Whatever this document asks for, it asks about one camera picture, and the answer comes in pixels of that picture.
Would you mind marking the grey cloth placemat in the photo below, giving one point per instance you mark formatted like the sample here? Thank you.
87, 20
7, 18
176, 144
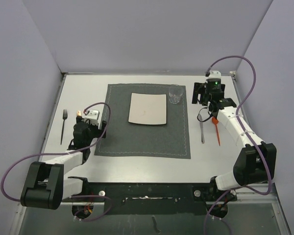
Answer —
124, 139

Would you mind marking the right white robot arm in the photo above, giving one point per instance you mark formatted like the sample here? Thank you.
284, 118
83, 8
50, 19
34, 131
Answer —
256, 160

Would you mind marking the white rectangular plate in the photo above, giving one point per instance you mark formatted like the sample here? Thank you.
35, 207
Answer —
148, 109

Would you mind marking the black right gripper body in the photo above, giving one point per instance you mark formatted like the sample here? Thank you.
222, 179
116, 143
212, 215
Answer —
200, 89

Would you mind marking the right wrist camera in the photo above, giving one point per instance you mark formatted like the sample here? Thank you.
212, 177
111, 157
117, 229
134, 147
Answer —
213, 82

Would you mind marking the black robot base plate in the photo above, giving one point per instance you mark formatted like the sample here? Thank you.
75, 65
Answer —
149, 199

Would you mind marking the orange plastic spoon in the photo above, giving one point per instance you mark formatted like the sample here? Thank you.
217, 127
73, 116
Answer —
215, 122

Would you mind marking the black plastic fork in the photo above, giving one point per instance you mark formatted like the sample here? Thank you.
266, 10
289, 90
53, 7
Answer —
64, 117

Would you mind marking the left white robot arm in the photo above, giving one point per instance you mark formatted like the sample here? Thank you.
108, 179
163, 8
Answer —
45, 186

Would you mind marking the silver table knife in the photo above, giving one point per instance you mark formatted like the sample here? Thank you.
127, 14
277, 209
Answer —
201, 128

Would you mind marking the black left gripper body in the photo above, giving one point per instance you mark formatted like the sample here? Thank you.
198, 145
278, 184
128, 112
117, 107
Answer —
94, 132

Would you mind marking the clear plastic cup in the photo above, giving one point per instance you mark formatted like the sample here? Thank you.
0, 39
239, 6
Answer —
175, 94

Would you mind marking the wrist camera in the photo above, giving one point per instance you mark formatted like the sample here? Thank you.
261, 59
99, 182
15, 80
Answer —
213, 82
91, 117

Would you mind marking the aluminium frame rail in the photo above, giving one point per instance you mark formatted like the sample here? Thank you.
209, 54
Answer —
201, 191

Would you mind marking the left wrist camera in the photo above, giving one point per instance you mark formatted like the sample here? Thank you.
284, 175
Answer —
91, 117

